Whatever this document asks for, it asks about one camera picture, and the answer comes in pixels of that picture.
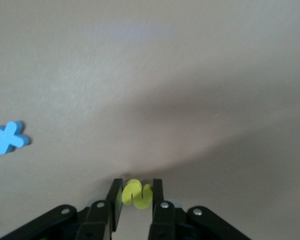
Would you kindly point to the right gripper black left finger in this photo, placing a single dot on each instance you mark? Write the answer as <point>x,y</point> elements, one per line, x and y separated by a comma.
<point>116,200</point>

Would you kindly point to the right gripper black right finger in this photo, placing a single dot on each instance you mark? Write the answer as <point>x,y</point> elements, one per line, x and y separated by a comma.
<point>157,192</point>

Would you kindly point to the yellow foam letter s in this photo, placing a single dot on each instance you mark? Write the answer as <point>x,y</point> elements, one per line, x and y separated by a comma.
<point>137,200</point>

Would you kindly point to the blue foam letter x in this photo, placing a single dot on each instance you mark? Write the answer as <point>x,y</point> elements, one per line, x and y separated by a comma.
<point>8,137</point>

